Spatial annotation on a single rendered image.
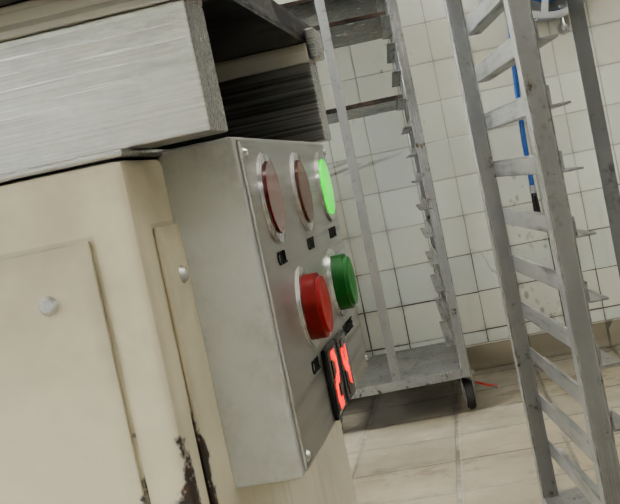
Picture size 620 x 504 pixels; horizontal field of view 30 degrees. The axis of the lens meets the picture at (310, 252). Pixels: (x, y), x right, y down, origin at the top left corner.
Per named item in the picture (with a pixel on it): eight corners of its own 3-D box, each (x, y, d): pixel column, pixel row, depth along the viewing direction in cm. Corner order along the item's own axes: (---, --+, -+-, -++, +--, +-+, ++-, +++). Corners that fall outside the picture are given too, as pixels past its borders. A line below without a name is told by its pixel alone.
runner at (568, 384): (634, 428, 156) (629, 406, 156) (613, 432, 156) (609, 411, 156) (544, 358, 220) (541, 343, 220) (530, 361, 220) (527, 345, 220)
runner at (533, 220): (596, 234, 154) (592, 212, 154) (576, 238, 154) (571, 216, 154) (517, 220, 218) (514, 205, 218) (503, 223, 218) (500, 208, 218)
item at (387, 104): (296, 131, 429) (295, 127, 429) (401, 109, 426) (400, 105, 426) (281, 124, 369) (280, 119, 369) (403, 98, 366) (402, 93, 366)
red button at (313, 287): (293, 347, 51) (279, 281, 51) (304, 337, 54) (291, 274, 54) (328, 341, 51) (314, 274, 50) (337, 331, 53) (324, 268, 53)
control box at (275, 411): (226, 491, 46) (153, 152, 45) (315, 377, 70) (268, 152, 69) (313, 477, 45) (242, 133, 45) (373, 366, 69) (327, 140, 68)
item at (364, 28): (281, 60, 428) (280, 56, 428) (386, 37, 424) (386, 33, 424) (263, 41, 368) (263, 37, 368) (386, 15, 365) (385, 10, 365)
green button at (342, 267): (325, 316, 61) (313, 260, 60) (333, 308, 64) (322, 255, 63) (354, 310, 60) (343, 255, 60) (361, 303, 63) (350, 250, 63)
